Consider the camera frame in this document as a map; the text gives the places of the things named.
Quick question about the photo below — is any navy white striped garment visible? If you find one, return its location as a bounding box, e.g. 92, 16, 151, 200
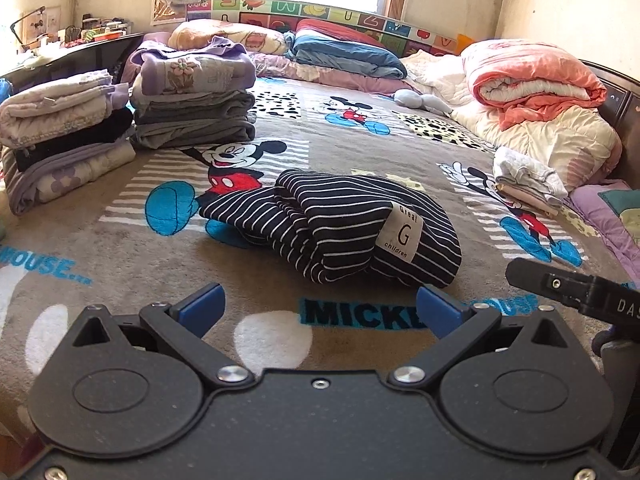
200, 169, 462, 288

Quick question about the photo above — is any small white beige clothes stack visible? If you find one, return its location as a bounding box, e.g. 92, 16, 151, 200
492, 146, 568, 218

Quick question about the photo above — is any grey purple folded clothes stack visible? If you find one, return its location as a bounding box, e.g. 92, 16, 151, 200
122, 37, 256, 150

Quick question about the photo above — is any left folded clothes stack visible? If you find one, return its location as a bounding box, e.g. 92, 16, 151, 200
1, 70, 136, 216

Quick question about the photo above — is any purple green blanket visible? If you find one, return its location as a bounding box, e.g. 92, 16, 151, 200
570, 179, 639, 286

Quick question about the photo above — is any cream quilt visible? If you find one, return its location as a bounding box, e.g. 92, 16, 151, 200
401, 50, 623, 191

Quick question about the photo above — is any grey plush toy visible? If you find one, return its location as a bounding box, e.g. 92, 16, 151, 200
393, 89, 452, 116

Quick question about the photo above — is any orange white folded quilt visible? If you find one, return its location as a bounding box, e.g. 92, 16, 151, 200
460, 39, 606, 130

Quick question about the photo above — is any pink floral pillow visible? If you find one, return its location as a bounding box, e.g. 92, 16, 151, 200
248, 52, 411, 94

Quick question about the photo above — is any yellow floral pillow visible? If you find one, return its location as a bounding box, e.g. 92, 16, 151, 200
167, 18, 288, 55

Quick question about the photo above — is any colourful alphabet headboard mat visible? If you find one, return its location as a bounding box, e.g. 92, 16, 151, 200
186, 0, 474, 58

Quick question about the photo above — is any blue folded blanket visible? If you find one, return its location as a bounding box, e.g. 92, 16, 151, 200
284, 29, 408, 80

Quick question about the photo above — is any dark cluttered side table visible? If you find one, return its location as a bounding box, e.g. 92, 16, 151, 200
1, 32, 143, 92

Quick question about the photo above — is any dark wooden bed frame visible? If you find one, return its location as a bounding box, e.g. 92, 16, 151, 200
582, 60, 640, 188

